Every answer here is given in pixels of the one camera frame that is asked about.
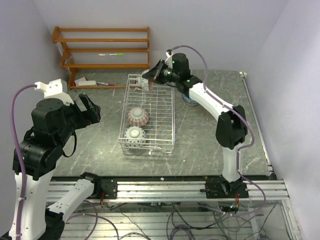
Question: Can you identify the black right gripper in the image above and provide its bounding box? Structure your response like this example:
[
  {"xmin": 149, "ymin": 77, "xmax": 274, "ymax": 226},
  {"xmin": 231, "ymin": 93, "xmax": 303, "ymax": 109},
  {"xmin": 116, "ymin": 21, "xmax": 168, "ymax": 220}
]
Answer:
[{"xmin": 142, "ymin": 60, "xmax": 179, "ymax": 86}]

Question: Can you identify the blue triangle pattern bowl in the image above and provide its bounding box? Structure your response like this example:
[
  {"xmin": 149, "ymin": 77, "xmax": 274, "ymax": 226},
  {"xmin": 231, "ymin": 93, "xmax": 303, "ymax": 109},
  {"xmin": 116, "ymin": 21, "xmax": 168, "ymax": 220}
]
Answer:
[{"xmin": 140, "ymin": 69, "xmax": 153, "ymax": 93}]

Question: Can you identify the red diamond pattern bowl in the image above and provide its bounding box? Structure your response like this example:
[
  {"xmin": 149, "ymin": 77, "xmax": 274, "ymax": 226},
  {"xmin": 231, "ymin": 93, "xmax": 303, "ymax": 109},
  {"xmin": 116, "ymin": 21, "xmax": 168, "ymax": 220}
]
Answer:
[{"xmin": 128, "ymin": 107, "xmax": 149, "ymax": 127}]

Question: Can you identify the white bowl with dot pattern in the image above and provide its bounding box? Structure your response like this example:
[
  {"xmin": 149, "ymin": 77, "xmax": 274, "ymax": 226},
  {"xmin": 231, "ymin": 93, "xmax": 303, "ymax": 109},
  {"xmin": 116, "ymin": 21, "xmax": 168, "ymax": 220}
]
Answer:
[{"xmin": 124, "ymin": 126, "xmax": 147, "ymax": 148}]

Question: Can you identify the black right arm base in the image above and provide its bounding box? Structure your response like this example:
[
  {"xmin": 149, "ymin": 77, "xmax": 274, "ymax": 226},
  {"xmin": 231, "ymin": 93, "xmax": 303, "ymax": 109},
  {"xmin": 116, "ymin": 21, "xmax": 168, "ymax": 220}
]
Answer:
[{"xmin": 199, "ymin": 175, "xmax": 249, "ymax": 199}]

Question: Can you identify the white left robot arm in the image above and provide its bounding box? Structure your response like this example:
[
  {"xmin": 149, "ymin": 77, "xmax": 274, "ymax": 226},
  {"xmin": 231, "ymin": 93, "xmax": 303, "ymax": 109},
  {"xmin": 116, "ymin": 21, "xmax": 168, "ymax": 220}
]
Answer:
[{"xmin": 2, "ymin": 93, "xmax": 103, "ymax": 240}]

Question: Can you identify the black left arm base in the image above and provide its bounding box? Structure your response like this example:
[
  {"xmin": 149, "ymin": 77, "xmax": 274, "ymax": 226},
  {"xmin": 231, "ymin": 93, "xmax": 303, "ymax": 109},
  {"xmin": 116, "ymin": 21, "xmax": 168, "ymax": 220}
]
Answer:
[{"xmin": 98, "ymin": 178, "xmax": 118, "ymax": 200}]

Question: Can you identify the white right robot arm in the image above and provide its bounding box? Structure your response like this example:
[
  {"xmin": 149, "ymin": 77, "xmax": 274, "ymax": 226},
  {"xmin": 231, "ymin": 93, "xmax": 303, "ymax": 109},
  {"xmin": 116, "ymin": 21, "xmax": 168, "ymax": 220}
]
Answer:
[{"xmin": 141, "ymin": 53, "xmax": 248, "ymax": 198}]

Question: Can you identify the wooden shelf rack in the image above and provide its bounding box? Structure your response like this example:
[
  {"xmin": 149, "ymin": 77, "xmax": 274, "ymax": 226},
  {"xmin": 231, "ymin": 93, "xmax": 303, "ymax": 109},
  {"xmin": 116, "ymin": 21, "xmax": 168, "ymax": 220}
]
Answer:
[{"xmin": 51, "ymin": 26, "xmax": 151, "ymax": 89}]

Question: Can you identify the white eraser block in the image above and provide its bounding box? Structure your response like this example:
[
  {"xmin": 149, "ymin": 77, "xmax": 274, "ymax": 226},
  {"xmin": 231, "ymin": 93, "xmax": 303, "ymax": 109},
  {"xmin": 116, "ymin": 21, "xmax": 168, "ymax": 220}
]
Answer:
[{"xmin": 74, "ymin": 77, "xmax": 98, "ymax": 87}]

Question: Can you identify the pink marker pen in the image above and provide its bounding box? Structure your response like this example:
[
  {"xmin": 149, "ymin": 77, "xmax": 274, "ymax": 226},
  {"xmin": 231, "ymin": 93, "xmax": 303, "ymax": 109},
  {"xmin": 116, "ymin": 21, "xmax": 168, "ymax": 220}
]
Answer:
[{"xmin": 96, "ymin": 81, "xmax": 116, "ymax": 87}]

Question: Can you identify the green marker pen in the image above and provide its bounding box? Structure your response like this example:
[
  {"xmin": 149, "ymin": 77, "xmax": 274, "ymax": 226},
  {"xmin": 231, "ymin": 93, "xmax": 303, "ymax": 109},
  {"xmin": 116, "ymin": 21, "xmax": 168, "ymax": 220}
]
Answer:
[{"xmin": 98, "ymin": 52, "xmax": 124, "ymax": 57}]

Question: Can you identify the blue floral pattern bowl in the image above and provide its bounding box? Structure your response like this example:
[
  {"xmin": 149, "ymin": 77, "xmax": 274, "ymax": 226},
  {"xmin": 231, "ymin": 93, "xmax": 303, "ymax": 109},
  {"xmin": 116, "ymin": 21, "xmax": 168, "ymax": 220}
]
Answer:
[{"xmin": 181, "ymin": 93, "xmax": 199, "ymax": 107}]

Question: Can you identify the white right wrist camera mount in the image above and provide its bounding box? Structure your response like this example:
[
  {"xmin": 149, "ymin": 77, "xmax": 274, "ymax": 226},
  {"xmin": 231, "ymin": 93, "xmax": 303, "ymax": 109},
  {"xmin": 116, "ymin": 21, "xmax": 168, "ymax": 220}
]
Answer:
[{"xmin": 165, "ymin": 49, "xmax": 173, "ymax": 62}]

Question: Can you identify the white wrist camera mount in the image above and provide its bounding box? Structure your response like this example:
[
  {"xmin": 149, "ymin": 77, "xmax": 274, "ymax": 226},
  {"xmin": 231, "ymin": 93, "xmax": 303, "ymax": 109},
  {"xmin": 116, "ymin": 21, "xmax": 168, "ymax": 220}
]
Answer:
[
  {"xmin": 165, "ymin": 49, "xmax": 173, "ymax": 62},
  {"xmin": 34, "ymin": 78, "xmax": 74, "ymax": 106}
]

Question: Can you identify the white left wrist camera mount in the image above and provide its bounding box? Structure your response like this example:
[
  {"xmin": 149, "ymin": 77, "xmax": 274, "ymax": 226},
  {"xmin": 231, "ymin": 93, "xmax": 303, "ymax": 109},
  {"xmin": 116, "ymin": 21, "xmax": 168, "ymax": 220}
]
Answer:
[{"xmin": 34, "ymin": 78, "xmax": 74, "ymax": 106}]

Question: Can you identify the white wire dish rack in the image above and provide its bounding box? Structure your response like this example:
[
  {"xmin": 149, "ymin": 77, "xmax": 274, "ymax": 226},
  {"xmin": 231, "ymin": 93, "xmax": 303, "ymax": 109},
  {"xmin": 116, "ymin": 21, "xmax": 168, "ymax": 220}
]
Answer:
[{"xmin": 118, "ymin": 74, "xmax": 175, "ymax": 154}]

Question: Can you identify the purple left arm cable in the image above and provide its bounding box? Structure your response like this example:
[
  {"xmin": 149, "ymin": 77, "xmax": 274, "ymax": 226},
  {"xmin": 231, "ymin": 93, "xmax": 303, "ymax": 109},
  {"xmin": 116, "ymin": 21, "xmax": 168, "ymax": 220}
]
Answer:
[{"xmin": 9, "ymin": 84, "xmax": 38, "ymax": 238}]

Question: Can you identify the aluminium rail frame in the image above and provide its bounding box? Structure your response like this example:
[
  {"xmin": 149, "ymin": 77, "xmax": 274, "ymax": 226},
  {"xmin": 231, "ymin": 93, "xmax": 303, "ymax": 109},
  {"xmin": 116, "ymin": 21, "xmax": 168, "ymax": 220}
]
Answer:
[{"xmin": 46, "ymin": 75, "xmax": 300, "ymax": 240}]

